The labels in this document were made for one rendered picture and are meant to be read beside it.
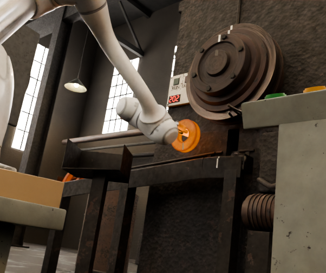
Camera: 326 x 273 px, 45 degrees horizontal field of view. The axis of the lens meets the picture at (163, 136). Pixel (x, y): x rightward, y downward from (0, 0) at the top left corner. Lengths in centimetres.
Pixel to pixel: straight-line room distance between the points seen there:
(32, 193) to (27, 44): 361
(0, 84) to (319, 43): 138
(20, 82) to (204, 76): 268
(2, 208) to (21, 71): 353
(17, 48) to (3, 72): 338
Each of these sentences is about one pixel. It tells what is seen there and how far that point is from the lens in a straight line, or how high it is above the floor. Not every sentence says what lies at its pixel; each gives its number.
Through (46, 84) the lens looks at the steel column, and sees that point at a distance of 881.
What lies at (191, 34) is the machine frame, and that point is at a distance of 231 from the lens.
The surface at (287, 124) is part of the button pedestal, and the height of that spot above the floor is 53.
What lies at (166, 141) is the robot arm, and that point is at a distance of 143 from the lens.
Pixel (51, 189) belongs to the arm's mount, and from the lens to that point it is 77.
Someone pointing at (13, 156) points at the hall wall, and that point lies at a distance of 1233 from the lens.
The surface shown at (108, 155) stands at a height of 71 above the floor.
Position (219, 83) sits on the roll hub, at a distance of 171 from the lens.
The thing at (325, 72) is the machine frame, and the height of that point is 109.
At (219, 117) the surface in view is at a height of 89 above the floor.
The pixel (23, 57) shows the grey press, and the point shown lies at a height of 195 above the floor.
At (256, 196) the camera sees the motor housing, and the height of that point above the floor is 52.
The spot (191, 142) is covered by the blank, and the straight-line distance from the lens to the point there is 178.
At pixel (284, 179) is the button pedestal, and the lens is 68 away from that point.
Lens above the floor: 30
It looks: 16 degrees up
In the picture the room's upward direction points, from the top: 8 degrees clockwise
